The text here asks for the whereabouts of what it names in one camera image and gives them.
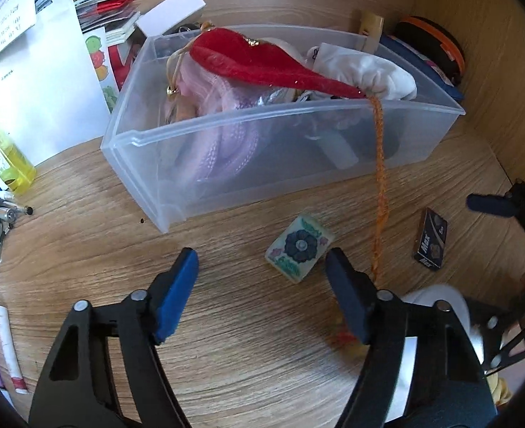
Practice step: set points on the white marker with red cap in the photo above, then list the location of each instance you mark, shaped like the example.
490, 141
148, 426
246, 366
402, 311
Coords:
10, 347

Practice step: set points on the small staples box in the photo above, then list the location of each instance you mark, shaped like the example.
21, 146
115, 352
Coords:
429, 240

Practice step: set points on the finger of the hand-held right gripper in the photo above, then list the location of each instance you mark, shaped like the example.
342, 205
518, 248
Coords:
494, 323
490, 203

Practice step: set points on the fruit sticker sheet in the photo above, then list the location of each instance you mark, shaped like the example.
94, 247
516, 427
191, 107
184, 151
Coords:
99, 62

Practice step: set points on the small white box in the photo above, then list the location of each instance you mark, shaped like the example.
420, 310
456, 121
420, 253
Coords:
168, 11

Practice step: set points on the dark green labelled bottle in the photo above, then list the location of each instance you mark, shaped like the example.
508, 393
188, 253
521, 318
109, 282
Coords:
338, 147

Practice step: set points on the pale green rectangular block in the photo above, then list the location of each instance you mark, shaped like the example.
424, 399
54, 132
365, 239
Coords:
300, 247

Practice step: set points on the black pouch with orange stripe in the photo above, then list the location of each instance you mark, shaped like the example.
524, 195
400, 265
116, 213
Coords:
423, 40

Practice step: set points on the yellow fuzzy object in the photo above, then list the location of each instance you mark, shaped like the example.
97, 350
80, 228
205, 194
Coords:
498, 388

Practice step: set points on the white paper sheet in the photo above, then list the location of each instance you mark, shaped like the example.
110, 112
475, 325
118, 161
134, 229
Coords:
52, 89

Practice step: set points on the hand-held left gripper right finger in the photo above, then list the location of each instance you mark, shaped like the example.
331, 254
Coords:
349, 296

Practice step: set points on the yellow green bottle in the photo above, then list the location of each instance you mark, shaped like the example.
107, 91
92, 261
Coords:
17, 169

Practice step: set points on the blue patchwork pencil pouch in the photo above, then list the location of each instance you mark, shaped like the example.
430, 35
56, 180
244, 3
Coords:
405, 49

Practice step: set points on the white cloth bag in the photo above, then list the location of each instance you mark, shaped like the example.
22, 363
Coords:
369, 69

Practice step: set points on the doll with pink hair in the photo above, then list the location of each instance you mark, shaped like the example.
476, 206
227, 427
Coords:
226, 93

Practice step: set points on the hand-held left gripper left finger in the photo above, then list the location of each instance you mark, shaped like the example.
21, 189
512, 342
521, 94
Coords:
177, 294

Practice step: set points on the wooden desktop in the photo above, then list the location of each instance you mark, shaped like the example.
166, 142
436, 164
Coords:
244, 365

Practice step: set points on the stack of books and packets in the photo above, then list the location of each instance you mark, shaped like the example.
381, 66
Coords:
106, 11

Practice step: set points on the clear plastic storage box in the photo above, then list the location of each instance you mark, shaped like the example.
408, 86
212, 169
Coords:
155, 178

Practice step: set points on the red and white packet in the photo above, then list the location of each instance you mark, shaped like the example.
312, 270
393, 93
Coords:
122, 62

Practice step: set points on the metal keyring trinkets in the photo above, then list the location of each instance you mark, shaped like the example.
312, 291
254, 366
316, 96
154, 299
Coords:
184, 29

